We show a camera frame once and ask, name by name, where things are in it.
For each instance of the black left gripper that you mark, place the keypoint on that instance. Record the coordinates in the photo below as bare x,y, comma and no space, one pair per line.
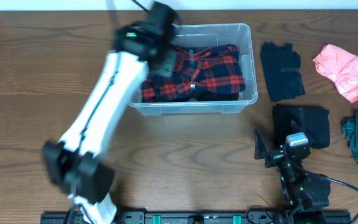
165,62

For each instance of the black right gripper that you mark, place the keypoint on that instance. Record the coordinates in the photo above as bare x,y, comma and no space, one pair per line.
261,147

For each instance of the black shirt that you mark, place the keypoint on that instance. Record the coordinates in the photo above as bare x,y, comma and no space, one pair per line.
281,66

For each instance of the red plaid flannel shirt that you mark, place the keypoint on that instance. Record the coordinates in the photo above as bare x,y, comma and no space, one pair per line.
214,69

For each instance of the black garment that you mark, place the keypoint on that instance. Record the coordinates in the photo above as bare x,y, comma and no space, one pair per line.
314,120
210,96

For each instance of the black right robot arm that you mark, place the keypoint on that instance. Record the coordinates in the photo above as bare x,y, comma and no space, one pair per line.
307,194

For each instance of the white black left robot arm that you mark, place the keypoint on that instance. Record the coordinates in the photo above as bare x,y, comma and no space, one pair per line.
74,162

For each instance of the clear plastic storage container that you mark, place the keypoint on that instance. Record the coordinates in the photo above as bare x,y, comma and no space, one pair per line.
208,35

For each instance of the pink crumpled garment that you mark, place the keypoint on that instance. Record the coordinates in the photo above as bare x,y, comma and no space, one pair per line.
341,67

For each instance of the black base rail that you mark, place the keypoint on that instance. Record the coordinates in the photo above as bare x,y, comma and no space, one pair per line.
252,216

